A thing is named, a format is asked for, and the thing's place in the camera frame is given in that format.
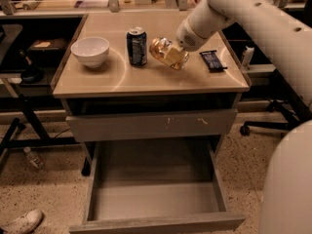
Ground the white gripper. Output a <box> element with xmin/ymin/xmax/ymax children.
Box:
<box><xmin>166</xmin><ymin>17</ymin><xmax>209</xmax><ymax>62</ymax></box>

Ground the white ceramic bowl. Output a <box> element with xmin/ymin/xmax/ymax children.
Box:
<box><xmin>70</xmin><ymin>37</ymin><xmax>110</xmax><ymax>68</ymax></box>

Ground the dark box under shelf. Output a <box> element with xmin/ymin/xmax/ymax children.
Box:
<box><xmin>27</xmin><ymin>38</ymin><xmax>67</xmax><ymax>66</ymax></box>

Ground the grey top drawer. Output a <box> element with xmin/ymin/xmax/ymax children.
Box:
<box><xmin>66</xmin><ymin>109</ymin><xmax>237</xmax><ymax>142</ymax></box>

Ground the dark snack bar wrapper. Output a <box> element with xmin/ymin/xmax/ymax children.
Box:
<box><xmin>200</xmin><ymin>50</ymin><xmax>226</xmax><ymax>71</ymax></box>

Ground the open grey middle drawer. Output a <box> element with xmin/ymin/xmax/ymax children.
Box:
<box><xmin>69</xmin><ymin>137</ymin><xmax>245</xmax><ymax>234</ymax></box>

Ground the black office chair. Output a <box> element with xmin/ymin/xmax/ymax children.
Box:
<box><xmin>239</xmin><ymin>68</ymin><xmax>306</xmax><ymax>137</ymax></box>

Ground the black table stand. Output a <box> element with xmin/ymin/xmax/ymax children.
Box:
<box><xmin>0</xmin><ymin>78</ymin><xmax>81</xmax><ymax>174</ymax></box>

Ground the dark round bottle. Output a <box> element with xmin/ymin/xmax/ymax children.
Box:
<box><xmin>19</xmin><ymin>50</ymin><xmax>44</xmax><ymax>84</ymax></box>

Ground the white spray bottle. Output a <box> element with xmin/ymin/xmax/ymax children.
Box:
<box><xmin>241</xmin><ymin>46</ymin><xmax>254</xmax><ymax>69</ymax></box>

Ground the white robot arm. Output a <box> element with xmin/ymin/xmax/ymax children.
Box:
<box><xmin>176</xmin><ymin>0</ymin><xmax>312</xmax><ymax>234</ymax></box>

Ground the blue soda can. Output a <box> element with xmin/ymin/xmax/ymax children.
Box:
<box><xmin>127</xmin><ymin>26</ymin><xmax>147</xmax><ymax>66</ymax></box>

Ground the white shoe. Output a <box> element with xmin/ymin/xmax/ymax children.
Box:
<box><xmin>0</xmin><ymin>209</ymin><xmax>44</xmax><ymax>234</ymax></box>

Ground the plastic water bottle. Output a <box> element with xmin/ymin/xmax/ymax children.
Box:
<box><xmin>23</xmin><ymin>146</ymin><xmax>45</xmax><ymax>169</ymax></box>

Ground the grey drawer cabinet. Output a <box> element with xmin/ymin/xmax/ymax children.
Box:
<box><xmin>50</xmin><ymin>10</ymin><xmax>253</xmax><ymax>177</ymax></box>

